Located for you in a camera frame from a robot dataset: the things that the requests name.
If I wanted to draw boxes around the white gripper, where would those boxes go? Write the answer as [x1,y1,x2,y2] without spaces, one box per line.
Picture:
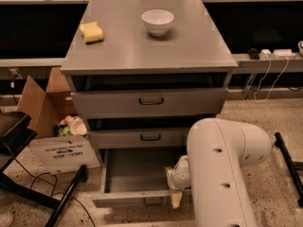
[166,155,191,209]

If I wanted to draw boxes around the grey bottom drawer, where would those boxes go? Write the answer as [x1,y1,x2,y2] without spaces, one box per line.
[92,146,186,208]

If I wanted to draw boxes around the grey drawer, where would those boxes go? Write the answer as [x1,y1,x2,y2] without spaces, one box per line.
[88,128,188,149]
[71,88,228,118]
[92,146,186,208]

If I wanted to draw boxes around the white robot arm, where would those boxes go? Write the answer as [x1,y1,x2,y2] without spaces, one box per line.
[166,118,272,227]

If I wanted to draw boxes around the grey middle drawer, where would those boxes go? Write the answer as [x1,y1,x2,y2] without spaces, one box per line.
[88,128,188,149]

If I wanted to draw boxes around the grey top drawer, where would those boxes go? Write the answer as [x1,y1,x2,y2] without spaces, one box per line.
[71,88,228,118]

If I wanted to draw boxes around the grey drawer cabinet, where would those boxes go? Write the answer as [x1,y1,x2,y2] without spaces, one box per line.
[60,0,239,153]

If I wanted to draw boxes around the black stand leg right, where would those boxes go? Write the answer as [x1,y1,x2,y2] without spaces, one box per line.
[275,132,303,208]

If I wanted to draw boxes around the brown cardboard box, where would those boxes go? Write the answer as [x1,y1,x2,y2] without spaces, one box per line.
[17,67,100,175]

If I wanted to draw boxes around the white crumpled items in box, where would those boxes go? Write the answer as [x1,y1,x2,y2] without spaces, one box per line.
[55,115,87,136]

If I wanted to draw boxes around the black power adapter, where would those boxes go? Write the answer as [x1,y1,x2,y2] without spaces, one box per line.
[248,48,259,60]

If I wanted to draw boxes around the white power strip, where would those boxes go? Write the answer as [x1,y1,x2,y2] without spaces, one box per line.
[260,49,295,59]

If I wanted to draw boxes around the black stand left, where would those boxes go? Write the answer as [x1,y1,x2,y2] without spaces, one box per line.
[0,111,88,227]

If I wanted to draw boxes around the white ceramic bowl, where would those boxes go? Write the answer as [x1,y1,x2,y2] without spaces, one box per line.
[141,9,174,37]

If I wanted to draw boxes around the yellow sponge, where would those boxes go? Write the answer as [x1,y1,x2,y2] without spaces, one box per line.
[79,22,104,44]

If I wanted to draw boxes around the black floor cable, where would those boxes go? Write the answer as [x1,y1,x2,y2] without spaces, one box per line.
[13,158,98,227]

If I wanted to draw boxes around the white cable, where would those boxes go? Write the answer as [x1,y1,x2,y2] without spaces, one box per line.
[253,56,291,103]

